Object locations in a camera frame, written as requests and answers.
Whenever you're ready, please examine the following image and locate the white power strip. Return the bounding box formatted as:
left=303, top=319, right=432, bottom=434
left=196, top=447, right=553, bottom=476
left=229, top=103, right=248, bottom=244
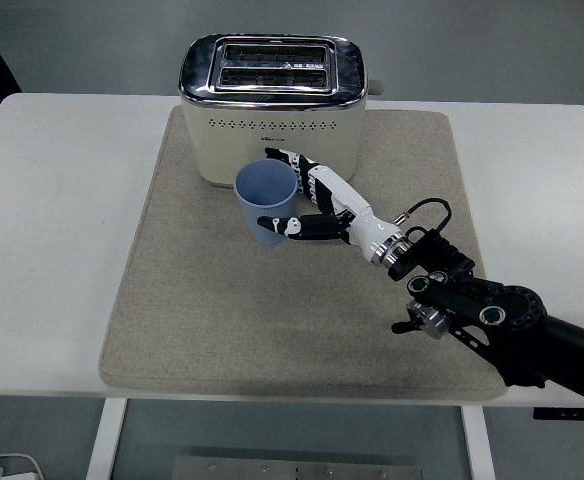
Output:
left=0, top=452, right=43, bottom=480

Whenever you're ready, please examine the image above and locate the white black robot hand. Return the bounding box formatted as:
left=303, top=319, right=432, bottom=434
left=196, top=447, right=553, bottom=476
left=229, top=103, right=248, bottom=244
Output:
left=256, top=146, right=404, bottom=263

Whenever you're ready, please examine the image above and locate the beige fabric table mat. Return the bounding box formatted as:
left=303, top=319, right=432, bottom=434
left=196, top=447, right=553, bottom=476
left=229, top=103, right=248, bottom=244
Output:
left=96, top=107, right=511, bottom=401

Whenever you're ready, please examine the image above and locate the black table control panel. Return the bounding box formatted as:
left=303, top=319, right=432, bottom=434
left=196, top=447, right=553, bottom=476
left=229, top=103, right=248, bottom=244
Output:
left=532, top=407, right=584, bottom=421

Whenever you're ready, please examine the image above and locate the white table leg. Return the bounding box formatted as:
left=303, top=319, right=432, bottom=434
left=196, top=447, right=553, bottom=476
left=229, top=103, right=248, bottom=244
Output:
left=460, top=405, right=497, bottom=480
left=84, top=398, right=129, bottom=480

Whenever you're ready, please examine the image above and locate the light blue ribbed cup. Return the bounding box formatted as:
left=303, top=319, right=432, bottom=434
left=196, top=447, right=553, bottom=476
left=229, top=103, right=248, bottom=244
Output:
left=233, top=159, right=298, bottom=247

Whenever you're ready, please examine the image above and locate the cream chrome toaster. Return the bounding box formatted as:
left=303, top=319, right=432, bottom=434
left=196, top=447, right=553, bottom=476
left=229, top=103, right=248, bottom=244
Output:
left=177, top=33, right=386, bottom=192

